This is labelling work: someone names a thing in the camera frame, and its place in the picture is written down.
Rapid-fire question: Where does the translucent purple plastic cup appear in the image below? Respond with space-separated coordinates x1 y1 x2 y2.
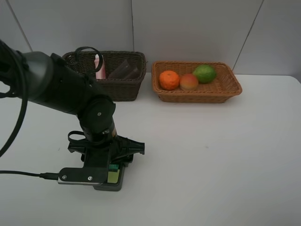
107 59 140 80

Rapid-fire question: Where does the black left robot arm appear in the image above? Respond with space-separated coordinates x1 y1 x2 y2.
0 42 145 168

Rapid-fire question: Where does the light orange wicker basket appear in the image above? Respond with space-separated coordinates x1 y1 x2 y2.
151 61 242 104

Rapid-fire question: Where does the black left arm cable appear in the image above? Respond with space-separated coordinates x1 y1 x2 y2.
0 46 104 181

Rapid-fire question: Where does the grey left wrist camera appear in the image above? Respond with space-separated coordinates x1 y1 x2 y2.
58 167 108 186

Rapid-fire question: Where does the dark green pump bottle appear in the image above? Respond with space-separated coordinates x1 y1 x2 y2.
93 163 125 192

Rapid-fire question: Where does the orange mandarin fruit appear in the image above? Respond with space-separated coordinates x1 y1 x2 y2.
159 71 180 91

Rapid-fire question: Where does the pink bottle white cap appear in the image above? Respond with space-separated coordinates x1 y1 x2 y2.
94 54 106 80

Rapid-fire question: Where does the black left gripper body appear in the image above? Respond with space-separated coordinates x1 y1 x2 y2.
68 134 145 168

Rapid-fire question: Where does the red yellow peach fruit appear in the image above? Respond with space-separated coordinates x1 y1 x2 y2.
180 73 198 91

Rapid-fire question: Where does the dark brown wicker basket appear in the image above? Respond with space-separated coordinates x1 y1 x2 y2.
63 51 146 102

